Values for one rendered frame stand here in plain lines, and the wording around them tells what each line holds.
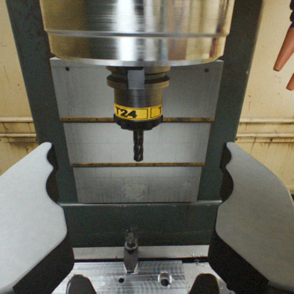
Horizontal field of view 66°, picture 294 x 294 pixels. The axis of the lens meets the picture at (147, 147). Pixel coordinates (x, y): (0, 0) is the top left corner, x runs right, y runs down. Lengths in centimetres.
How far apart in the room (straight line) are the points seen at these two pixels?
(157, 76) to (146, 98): 2
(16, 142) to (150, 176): 77
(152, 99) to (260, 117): 109
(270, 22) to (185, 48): 104
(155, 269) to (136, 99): 46
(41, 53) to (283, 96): 106
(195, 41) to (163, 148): 61
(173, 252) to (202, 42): 65
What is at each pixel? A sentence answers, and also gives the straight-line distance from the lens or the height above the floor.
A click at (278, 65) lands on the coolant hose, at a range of 26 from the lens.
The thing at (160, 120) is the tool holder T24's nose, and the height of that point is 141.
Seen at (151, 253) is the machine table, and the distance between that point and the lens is 74.
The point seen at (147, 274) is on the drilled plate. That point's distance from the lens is 60.
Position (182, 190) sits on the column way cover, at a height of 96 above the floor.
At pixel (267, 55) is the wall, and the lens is 121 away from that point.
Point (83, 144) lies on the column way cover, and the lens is 77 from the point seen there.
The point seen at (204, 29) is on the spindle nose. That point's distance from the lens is 17.
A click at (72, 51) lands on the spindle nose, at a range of 18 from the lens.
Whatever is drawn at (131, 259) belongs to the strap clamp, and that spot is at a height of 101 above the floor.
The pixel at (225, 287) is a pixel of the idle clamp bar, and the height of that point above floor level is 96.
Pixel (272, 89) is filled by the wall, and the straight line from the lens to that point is 126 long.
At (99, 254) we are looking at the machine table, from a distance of 75.
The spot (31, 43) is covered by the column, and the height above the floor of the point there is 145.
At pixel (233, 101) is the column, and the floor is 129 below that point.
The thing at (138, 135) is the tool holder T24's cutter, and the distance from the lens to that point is 25.
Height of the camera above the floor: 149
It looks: 28 degrees down
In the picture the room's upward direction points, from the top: 1 degrees clockwise
